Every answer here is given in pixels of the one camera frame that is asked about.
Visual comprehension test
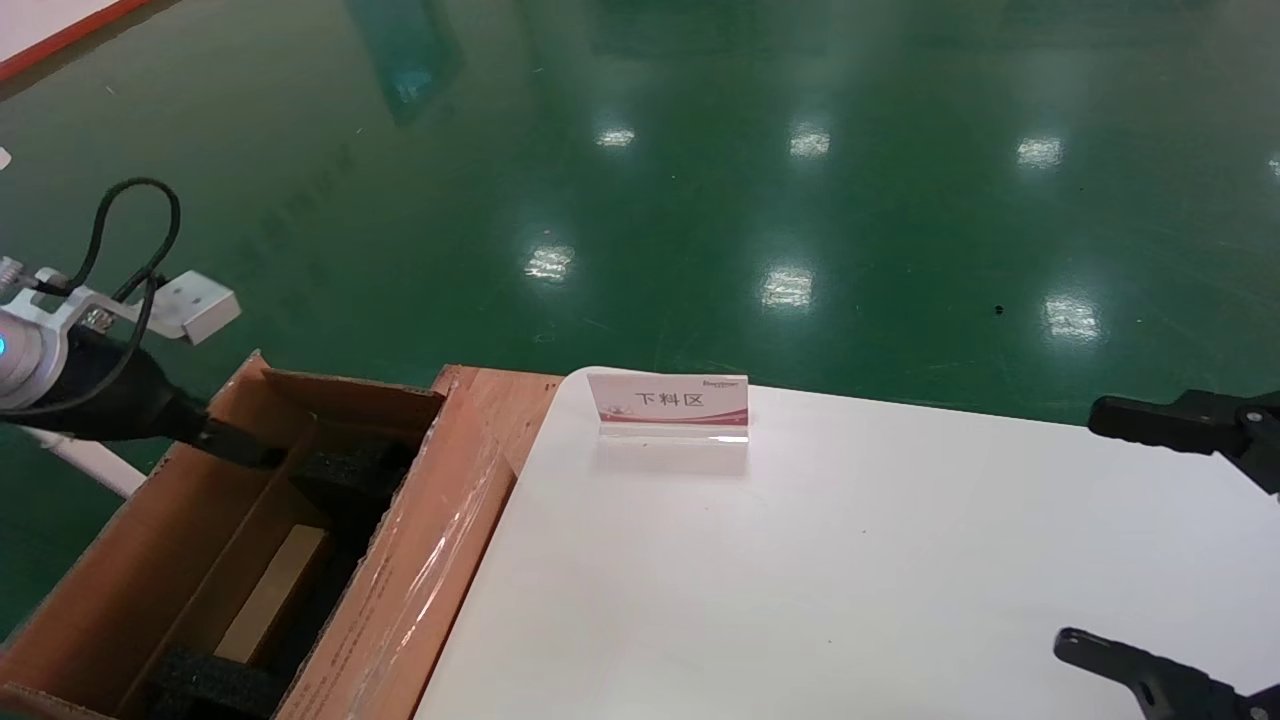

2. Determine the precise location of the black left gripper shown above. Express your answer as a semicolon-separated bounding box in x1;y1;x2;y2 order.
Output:
0;330;287;471

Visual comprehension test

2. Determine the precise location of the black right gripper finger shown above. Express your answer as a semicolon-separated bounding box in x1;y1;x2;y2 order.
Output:
1087;392;1280;498
1053;628;1280;720

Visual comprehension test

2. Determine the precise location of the small cardboard box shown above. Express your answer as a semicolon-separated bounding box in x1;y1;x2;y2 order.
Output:
213;525;332;666

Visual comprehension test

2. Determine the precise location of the large cardboard box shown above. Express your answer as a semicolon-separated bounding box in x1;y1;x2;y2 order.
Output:
0;350;563;720

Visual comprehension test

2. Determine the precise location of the black foam block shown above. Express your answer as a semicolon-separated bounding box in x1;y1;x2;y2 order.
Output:
150;648;291;719
293;435;419;521

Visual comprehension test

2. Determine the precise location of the white floor pipe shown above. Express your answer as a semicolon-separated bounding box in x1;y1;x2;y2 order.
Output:
20;425;147;498

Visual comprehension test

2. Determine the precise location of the acrylic sign with red stripe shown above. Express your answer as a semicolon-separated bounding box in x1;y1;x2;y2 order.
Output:
586;372;750;444

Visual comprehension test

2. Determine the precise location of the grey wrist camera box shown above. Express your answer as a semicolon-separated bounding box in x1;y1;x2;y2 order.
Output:
150;270;242;346

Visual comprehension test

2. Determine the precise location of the grey metal camera bracket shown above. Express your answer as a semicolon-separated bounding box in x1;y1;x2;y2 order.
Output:
35;267;161;333

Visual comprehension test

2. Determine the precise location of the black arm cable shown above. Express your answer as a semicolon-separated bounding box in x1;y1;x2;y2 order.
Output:
0;177;183;421

